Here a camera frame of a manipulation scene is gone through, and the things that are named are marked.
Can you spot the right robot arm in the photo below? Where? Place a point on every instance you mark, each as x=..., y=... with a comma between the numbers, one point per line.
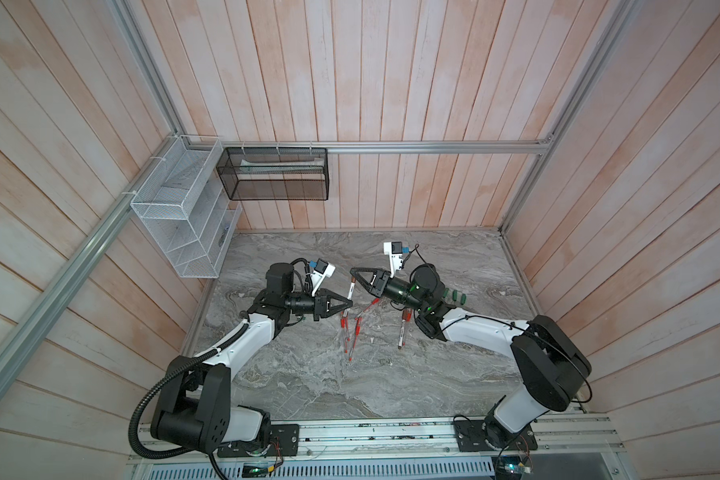
x=552, y=368

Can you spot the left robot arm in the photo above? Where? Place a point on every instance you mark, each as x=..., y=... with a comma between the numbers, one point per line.
x=190, y=408

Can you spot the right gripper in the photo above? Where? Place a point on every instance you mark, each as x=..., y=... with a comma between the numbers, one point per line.
x=381, y=278

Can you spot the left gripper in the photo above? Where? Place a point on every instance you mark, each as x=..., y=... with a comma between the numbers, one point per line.
x=322, y=306

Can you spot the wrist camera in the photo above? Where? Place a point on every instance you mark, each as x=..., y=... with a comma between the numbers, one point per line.
x=397, y=253
x=319, y=271

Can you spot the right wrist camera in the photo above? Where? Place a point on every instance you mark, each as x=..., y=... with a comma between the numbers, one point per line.
x=397, y=253

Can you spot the brown marker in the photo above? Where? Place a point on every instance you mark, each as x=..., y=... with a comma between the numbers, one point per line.
x=402, y=334
x=351, y=288

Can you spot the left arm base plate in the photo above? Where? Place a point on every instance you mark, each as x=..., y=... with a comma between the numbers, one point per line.
x=275, y=439

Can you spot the white wire mesh shelf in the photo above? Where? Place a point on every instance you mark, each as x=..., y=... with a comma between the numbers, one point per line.
x=184, y=206

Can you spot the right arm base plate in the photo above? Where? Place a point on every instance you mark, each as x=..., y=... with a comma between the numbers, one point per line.
x=472, y=436

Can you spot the black wire mesh basket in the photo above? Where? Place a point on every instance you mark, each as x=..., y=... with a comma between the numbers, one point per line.
x=274, y=173

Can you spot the aluminium front rail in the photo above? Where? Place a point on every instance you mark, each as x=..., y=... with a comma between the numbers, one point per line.
x=556, y=433

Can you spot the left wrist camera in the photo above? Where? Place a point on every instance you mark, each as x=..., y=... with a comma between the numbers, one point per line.
x=319, y=271

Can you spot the red gel pen long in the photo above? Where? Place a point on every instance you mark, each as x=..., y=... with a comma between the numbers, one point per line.
x=357, y=329

